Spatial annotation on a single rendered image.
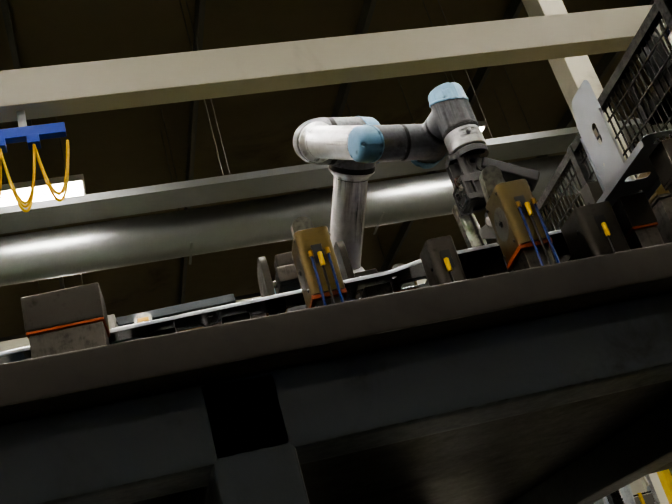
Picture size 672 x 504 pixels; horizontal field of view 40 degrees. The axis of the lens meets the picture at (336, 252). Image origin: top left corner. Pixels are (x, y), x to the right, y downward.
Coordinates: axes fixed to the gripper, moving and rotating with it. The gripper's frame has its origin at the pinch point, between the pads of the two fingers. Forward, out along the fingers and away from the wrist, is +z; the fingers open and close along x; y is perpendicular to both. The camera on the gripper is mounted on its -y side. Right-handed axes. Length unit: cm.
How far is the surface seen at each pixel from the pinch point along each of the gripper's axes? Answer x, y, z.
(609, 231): 19.4, -7.5, 10.3
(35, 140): -245, 105, -207
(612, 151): -0.6, -26.9, -14.1
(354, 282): 1.3, 32.6, 1.7
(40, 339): 16, 86, 5
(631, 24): -270, -243, -228
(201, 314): 1, 60, 1
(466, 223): -20.4, -0.1, -14.4
